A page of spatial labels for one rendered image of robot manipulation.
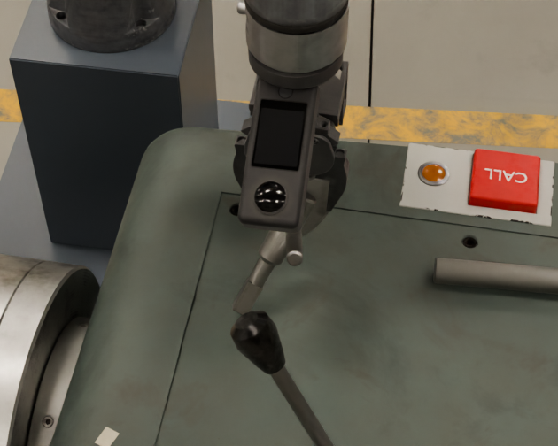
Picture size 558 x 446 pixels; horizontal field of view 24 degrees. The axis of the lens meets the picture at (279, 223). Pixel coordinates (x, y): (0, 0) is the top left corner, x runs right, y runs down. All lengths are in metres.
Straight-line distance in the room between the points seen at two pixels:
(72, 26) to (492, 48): 1.76
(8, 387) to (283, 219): 0.29
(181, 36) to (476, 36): 1.70
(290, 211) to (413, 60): 2.15
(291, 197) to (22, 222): 0.92
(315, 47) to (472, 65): 2.17
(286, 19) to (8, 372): 0.39
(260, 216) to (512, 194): 0.30
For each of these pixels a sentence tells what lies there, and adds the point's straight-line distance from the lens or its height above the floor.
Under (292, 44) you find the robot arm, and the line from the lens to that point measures 0.92.
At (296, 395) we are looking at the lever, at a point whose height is 1.34.
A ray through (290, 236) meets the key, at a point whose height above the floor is 1.37.
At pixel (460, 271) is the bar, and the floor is 1.28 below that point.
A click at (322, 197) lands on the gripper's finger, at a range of 1.05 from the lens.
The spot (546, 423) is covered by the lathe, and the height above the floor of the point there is 1.25.
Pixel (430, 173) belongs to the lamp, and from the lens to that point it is 1.18.
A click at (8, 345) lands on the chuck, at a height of 1.24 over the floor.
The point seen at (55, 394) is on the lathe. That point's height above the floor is 1.19.
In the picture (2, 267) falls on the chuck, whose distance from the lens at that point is 1.19.
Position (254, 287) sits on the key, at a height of 1.29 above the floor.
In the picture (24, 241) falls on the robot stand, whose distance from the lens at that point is 1.80.
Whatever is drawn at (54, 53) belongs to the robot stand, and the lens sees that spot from 1.52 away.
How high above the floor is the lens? 2.15
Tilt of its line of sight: 52 degrees down
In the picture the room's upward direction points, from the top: straight up
